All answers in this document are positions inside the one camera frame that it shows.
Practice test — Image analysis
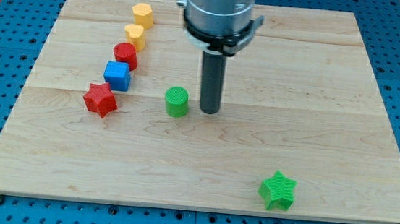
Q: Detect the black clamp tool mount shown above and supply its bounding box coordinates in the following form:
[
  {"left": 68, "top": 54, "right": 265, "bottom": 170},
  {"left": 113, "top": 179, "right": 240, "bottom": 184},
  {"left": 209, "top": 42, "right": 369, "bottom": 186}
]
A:
[{"left": 183, "top": 10, "right": 265, "bottom": 57}]

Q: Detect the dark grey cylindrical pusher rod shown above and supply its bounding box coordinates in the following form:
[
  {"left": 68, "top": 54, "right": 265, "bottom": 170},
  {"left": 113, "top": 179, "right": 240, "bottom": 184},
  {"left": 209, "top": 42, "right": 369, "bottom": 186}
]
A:
[{"left": 200, "top": 52, "right": 226, "bottom": 115}]

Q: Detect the green cylinder block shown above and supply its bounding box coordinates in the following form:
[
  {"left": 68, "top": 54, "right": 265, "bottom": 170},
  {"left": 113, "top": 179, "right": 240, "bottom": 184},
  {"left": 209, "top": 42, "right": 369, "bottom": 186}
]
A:
[{"left": 165, "top": 86, "right": 189, "bottom": 117}]

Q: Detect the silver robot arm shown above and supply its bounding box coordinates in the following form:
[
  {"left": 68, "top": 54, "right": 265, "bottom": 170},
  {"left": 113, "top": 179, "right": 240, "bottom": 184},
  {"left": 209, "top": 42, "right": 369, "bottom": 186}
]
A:
[{"left": 176, "top": 0, "right": 264, "bottom": 115}]

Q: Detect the red star block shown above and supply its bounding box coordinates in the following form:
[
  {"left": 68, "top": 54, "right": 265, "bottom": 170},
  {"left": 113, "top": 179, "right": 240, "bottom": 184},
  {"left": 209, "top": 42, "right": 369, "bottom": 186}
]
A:
[{"left": 83, "top": 82, "right": 118, "bottom": 118}]

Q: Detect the green star block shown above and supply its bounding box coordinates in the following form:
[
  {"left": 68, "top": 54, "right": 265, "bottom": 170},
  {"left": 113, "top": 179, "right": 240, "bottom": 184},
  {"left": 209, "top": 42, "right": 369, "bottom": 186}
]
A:
[{"left": 258, "top": 171, "right": 297, "bottom": 211}]

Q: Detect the yellow heart block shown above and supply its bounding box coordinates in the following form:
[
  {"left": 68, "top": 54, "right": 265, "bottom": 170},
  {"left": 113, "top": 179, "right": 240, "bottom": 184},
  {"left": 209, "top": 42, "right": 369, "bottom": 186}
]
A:
[{"left": 124, "top": 23, "right": 146, "bottom": 52}]

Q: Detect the yellow hexagon block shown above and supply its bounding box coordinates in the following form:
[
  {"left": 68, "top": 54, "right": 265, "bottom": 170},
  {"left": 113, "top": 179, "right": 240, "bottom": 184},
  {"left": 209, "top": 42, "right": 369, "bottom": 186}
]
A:
[{"left": 132, "top": 3, "right": 154, "bottom": 30}]

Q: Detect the red cylinder block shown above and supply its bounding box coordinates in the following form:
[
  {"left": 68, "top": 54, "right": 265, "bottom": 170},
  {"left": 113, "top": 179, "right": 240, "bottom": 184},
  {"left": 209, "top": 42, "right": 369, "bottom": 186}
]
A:
[{"left": 113, "top": 42, "right": 138, "bottom": 72}]

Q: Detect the wooden board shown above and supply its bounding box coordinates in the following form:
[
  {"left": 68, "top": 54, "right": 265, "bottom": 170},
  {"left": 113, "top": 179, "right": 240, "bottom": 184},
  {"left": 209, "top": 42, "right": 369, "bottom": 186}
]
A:
[{"left": 0, "top": 0, "right": 400, "bottom": 224}]

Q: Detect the blue cube block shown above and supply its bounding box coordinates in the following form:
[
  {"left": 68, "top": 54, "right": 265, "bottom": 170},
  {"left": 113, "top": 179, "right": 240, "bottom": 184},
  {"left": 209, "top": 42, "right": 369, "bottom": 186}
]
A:
[{"left": 103, "top": 61, "right": 131, "bottom": 92}]

